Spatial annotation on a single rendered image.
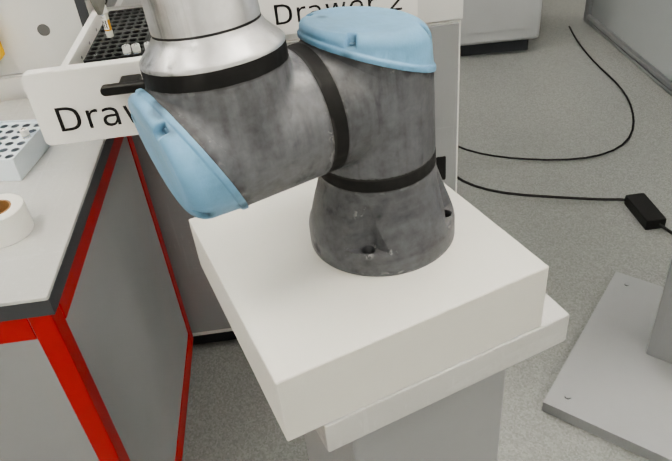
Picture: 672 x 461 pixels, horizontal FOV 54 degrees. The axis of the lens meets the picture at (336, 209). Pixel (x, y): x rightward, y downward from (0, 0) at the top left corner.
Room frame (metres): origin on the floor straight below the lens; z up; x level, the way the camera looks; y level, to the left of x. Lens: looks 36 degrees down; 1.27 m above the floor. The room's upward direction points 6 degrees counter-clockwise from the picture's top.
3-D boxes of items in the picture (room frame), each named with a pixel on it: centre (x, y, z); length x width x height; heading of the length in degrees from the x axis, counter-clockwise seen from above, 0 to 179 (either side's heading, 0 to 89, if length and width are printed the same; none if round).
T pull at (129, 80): (0.84, 0.26, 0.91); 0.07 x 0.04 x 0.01; 92
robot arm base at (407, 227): (0.55, -0.05, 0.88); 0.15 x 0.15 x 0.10
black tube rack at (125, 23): (1.06, 0.27, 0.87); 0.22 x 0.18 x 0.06; 2
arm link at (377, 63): (0.55, -0.04, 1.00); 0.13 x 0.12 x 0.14; 118
